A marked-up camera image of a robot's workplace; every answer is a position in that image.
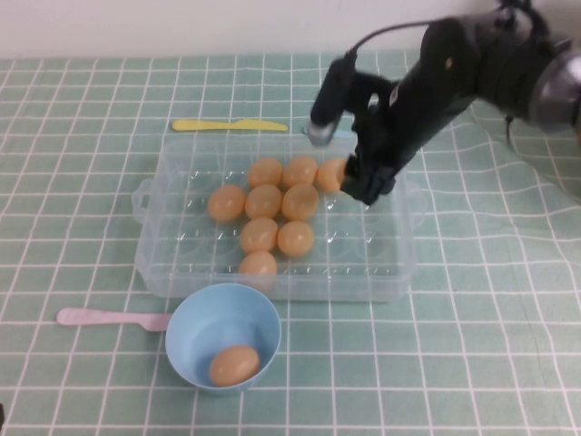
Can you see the green white-grid tablecloth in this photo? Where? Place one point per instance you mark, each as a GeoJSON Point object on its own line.
{"type": "Point", "coordinates": [454, 340]}

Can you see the light blue plastic bowl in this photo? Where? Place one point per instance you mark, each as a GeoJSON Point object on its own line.
{"type": "Point", "coordinates": [190, 336]}

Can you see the yellow plastic knife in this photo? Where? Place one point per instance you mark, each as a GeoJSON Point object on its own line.
{"type": "Point", "coordinates": [204, 125]}

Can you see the clear plastic egg box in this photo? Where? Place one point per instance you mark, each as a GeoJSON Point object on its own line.
{"type": "Point", "coordinates": [181, 254]}

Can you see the pink plastic knife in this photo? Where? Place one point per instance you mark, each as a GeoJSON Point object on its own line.
{"type": "Point", "coordinates": [91, 316]}

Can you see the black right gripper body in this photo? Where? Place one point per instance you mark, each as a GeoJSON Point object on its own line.
{"type": "Point", "coordinates": [408, 122]}

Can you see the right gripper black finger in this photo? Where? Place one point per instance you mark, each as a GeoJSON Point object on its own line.
{"type": "Point", "coordinates": [355, 179]}
{"type": "Point", "coordinates": [380, 186]}

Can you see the tan plastic egg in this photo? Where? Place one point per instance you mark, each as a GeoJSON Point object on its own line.
{"type": "Point", "coordinates": [295, 238]}
{"type": "Point", "coordinates": [329, 175]}
{"type": "Point", "coordinates": [299, 171]}
{"type": "Point", "coordinates": [263, 201]}
{"type": "Point", "coordinates": [259, 235]}
{"type": "Point", "coordinates": [265, 172]}
{"type": "Point", "coordinates": [300, 202]}
{"type": "Point", "coordinates": [226, 203]}
{"type": "Point", "coordinates": [234, 366]}
{"type": "Point", "coordinates": [258, 267]}

